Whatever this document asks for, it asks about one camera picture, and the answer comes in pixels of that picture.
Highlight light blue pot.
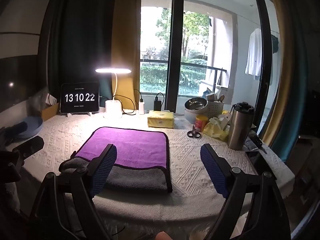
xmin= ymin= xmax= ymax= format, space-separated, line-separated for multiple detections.
xmin=184 ymin=106 xmax=209 ymax=125

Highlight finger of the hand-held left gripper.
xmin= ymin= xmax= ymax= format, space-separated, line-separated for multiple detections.
xmin=0 ymin=121 xmax=28 ymax=143
xmin=12 ymin=136 xmax=45 ymax=161

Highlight red and yellow can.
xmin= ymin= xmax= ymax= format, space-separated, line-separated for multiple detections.
xmin=195 ymin=115 xmax=209 ymax=133

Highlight teal curtain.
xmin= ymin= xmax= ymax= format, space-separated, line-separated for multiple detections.
xmin=271 ymin=0 xmax=320 ymax=157

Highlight blue basin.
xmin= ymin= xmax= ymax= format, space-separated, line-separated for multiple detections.
xmin=5 ymin=116 xmax=44 ymax=140

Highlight white tablet stand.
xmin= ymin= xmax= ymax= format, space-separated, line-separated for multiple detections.
xmin=65 ymin=111 xmax=97 ymax=118

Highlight purple towel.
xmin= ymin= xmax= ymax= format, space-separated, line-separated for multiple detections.
xmin=74 ymin=127 xmax=173 ymax=193

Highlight black phone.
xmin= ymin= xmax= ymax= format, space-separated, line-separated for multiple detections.
xmin=245 ymin=151 xmax=270 ymax=175

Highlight dark green curtain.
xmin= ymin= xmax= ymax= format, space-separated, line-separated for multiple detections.
xmin=37 ymin=0 xmax=118 ymax=100

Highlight clear plastic bag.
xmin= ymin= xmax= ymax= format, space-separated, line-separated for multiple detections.
xmin=29 ymin=87 xmax=50 ymax=113

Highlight grey towel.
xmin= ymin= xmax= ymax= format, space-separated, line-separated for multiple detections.
xmin=59 ymin=158 xmax=168 ymax=193

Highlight white hanging shirt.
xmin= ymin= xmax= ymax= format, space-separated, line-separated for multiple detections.
xmin=245 ymin=28 xmax=262 ymax=77

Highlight small white box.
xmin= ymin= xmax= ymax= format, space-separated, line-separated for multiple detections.
xmin=46 ymin=94 xmax=60 ymax=105

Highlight white desk lamp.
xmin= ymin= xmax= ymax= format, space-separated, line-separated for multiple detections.
xmin=95 ymin=67 xmax=132 ymax=119

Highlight steel bowl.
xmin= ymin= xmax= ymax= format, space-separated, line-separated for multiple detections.
xmin=184 ymin=98 xmax=208 ymax=110

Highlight white plastic basket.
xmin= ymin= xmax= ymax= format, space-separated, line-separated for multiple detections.
xmin=203 ymin=101 xmax=224 ymax=119

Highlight gold curtain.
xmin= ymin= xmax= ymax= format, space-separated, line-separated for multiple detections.
xmin=260 ymin=0 xmax=299 ymax=148

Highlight cardboard box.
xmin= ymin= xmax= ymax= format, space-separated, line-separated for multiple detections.
xmin=41 ymin=102 xmax=61 ymax=121

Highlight steel thermos bottle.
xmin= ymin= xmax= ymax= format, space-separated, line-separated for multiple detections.
xmin=227 ymin=102 xmax=255 ymax=151

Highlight balcony railing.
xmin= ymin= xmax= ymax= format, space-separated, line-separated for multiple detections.
xmin=140 ymin=59 xmax=228 ymax=90

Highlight black remote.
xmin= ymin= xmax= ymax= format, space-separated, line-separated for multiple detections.
xmin=249 ymin=134 xmax=267 ymax=154

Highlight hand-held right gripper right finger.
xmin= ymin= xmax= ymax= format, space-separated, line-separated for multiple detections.
xmin=200 ymin=144 xmax=292 ymax=240

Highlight black tablet with clock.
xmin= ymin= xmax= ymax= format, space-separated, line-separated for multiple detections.
xmin=60 ymin=82 xmax=101 ymax=113

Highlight person's right hand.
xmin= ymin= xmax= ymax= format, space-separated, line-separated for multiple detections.
xmin=155 ymin=231 xmax=173 ymax=240

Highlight black scissors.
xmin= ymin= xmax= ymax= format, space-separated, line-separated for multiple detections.
xmin=187 ymin=124 xmax=202 ymax=139

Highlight yellow tissue pack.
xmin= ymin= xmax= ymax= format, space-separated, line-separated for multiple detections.
xmin=147 ymin=110 xmax=175 ymax=129

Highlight yellow plastic bag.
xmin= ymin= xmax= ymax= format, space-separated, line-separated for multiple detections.
xmin=202 ymin=110 xmax=232 ymax=142

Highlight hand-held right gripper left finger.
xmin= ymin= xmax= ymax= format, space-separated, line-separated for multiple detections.
xmin=29 ymin=143 xmax=118 ymax=240

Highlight mustard yellow curtain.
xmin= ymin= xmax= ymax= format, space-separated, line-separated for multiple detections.
xmin=110 ymin=0 xmax=142 ymax=110

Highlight black charger cable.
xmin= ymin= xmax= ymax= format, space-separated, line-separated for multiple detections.
xmin=112 ymin=89 xmax=143 ymax=116

